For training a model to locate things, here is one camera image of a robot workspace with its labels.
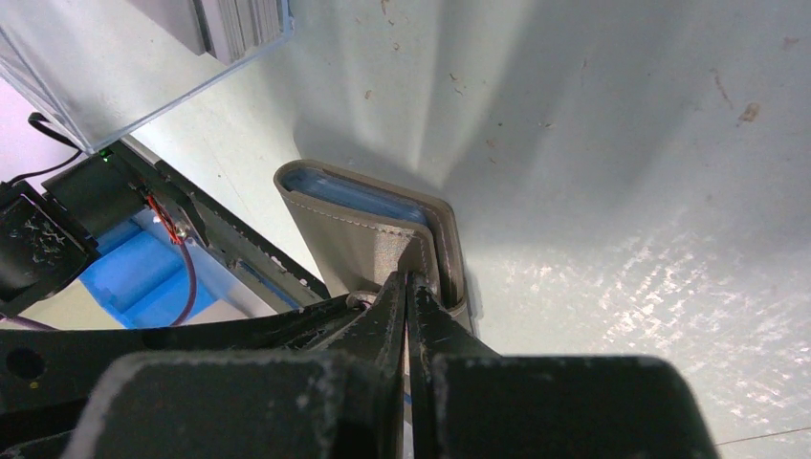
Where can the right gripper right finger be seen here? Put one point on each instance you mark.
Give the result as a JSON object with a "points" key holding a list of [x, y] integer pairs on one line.
{"points": [[470, 402]]}

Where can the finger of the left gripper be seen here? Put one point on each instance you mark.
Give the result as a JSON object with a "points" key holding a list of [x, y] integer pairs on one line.
{"points": [[47, 377]]}

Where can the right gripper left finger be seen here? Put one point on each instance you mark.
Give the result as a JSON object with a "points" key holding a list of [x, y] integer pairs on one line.
{"points": [[342, 399]]}

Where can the grey felt card holder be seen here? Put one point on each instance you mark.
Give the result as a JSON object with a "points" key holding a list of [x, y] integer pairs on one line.
{"points": [[359, 230]]}

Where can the clear plastic card box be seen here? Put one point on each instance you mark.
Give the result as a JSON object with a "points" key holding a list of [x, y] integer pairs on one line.
{"points": [[99, 70]]}

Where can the remaining cards in box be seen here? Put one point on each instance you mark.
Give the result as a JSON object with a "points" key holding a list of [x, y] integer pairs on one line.
{"points": [[228, 30]]}

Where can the blue plastic bin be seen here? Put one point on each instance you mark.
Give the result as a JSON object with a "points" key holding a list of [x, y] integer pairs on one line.
{"points": [[140, 279]]}

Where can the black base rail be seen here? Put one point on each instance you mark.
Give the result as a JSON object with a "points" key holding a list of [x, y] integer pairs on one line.
{"points": [[237, 260]]}

